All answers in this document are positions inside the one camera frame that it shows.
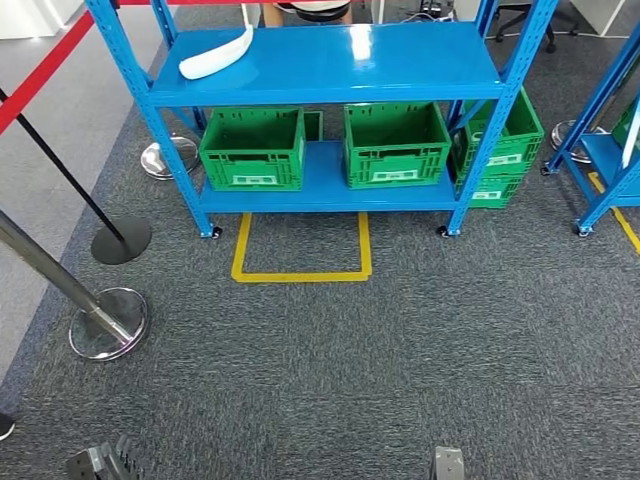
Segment green plastic crate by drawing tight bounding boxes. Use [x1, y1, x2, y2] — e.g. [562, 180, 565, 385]
[343, 101, 453, 191]
[611, 99, 640, 152]
[198, 107, 307, 193]
[452, 172, 525, 211]
[303, 109, 324, 143]
[450, 87, 545, 181]

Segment white plastic trim part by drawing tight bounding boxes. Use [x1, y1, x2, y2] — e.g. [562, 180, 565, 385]
[179, 23, 255, 81]

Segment black stanchion with disc base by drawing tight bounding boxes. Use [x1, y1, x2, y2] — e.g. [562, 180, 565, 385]
[0, 87, 153, 267]

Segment white display plinth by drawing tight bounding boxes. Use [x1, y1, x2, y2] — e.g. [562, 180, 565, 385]
[0, 0, 85, 40]

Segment white cable bundle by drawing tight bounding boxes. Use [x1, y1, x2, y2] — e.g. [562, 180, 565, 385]
[398, 9, 457, 26]

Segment chrome stanchion post black cap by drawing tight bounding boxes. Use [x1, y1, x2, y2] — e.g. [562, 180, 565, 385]
[140, 135, 202, 182]

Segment person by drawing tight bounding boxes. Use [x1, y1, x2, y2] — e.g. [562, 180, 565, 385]
[262, 0, 354, 28]

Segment black office chair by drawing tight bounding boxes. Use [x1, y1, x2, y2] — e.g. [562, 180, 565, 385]
[494, 0, 582, 56]

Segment blue metal shelf rack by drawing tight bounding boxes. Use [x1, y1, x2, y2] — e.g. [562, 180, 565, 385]
[85, 0, 558, 240]
[540, 19, 640, 239]

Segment white panel cabinet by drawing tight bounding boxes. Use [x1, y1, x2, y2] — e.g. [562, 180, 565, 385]
[570, 0, 627, 38]

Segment stanchion with chrome dome base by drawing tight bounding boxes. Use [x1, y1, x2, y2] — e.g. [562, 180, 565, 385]
[0, 209, 149, 363]

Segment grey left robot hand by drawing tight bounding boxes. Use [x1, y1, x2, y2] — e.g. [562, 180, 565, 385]
[101, 435, 147, 480]

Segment chrome stanchion base disc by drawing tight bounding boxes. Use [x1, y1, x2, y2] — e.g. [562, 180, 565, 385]
[549, 119, 610, 166]

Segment white desk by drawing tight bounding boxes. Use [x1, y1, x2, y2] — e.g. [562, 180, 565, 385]
[241, 0, 387, 29]

